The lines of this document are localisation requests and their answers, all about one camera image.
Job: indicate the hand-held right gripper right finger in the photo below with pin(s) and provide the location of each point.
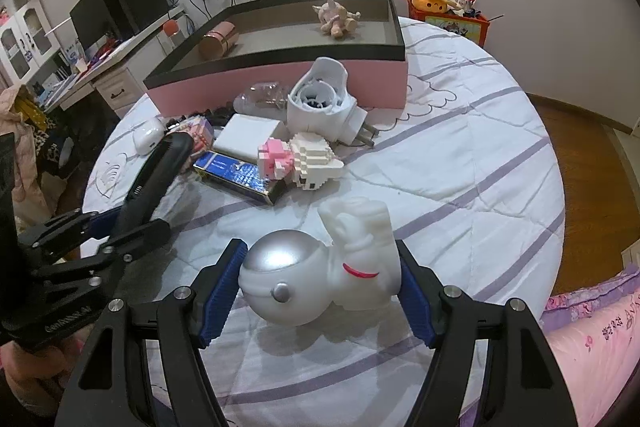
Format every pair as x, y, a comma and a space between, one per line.
417, 302

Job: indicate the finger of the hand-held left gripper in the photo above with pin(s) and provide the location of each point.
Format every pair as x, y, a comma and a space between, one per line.
145, 232
105, 222

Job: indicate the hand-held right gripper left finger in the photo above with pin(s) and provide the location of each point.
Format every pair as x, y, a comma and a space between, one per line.
220, 302

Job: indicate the black toothed hair clip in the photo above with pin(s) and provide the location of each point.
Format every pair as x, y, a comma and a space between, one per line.
160, 172

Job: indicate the white earbuds case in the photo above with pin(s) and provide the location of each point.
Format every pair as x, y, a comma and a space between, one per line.
148, 136

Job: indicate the white astronaut figure silver helmet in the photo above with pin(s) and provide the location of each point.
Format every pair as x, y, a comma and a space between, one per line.
320, 277

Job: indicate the blue and gold box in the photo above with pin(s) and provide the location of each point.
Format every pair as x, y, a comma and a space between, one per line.
235, 177

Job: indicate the small pink block-built toy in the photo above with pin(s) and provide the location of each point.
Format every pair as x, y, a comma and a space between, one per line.
197, 134

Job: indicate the white power bank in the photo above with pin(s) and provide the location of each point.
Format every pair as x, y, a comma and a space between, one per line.
250, 134

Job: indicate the white pink block-built toy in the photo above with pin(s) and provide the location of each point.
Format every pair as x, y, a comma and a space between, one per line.
310, 162

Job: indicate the clear glass bottle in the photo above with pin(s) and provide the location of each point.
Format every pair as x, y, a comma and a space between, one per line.
265, 97

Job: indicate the pink storage box black rim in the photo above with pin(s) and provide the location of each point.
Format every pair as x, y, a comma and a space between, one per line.
280, 77

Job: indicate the white plug-in device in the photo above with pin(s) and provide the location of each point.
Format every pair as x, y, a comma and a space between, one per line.
320, 107

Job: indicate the person's left hand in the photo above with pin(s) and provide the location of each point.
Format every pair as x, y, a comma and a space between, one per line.
35, 382

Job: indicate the leopard print cloth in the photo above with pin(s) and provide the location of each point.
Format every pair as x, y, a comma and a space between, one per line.
52, 147

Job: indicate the beige jacket pile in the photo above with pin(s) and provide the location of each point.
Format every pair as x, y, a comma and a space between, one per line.
22, 167

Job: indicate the white desk with drawers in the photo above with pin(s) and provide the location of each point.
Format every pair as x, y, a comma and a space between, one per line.
120, 87

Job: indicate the pink floral bedding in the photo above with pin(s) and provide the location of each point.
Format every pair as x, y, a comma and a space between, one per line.
600, 347

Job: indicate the white glass-door cabinet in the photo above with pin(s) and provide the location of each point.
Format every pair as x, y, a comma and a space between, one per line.
25, 42

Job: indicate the bottle with red round lid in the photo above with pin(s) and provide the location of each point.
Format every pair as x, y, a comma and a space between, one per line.
172, 32

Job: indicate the black computer monitor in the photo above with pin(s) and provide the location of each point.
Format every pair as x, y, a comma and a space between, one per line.
87, 19

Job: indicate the copper cylinder tin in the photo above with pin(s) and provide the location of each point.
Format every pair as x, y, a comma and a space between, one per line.
217, 39

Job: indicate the orange printed toy crate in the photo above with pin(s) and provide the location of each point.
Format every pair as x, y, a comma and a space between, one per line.
460, 27

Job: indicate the pink doll figurine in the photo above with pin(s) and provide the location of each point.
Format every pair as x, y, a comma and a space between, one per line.
337, 17

